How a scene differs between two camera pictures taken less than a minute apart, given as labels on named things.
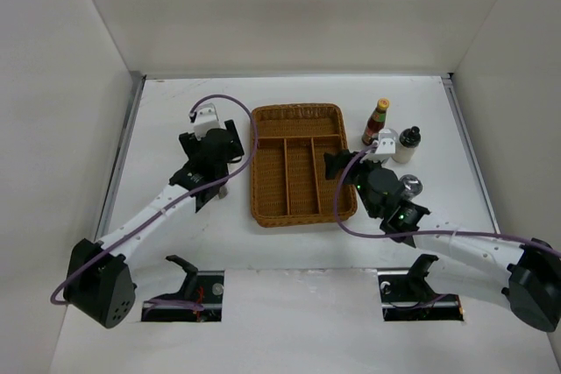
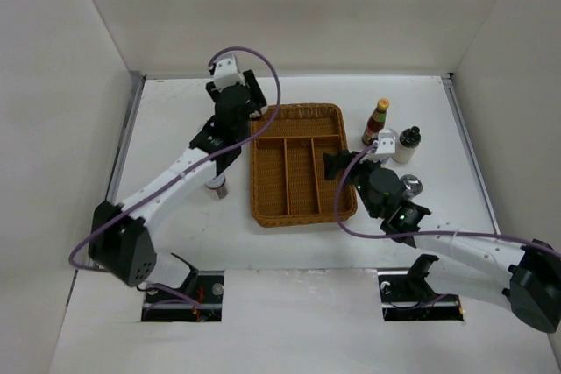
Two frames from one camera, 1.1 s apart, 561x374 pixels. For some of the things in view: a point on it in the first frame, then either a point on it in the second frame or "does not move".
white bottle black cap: [405, 148] does not move
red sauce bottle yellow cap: [376, 122] does not move
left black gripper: [192, 144] -> [257, 102]
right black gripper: [334, 162] does not move
